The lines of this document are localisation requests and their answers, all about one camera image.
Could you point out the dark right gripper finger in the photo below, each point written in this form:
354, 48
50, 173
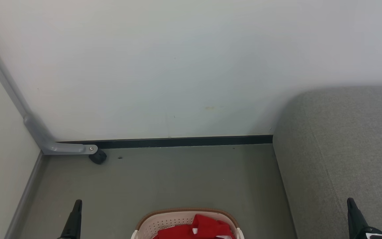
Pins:
356, 219

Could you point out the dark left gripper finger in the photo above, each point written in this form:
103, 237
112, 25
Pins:
74, 220

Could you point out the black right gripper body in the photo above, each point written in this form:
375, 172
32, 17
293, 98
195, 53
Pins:
376, 233

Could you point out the red garment with white trim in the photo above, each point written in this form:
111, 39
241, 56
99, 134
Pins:
207, 225

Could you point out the grey fabric sofa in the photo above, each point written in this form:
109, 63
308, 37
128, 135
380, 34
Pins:
343, 149

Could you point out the grey skirting strip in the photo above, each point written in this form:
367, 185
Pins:
23, 199

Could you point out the black caster wheel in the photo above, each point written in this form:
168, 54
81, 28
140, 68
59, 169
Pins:
98, 157

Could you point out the cream perforated laundry basket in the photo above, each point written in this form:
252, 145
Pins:
164, 222

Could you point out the black baseboard strip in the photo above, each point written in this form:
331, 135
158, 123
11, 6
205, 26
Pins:
177, 142

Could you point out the grey metal frame leg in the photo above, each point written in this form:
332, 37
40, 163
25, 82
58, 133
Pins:
35, 130

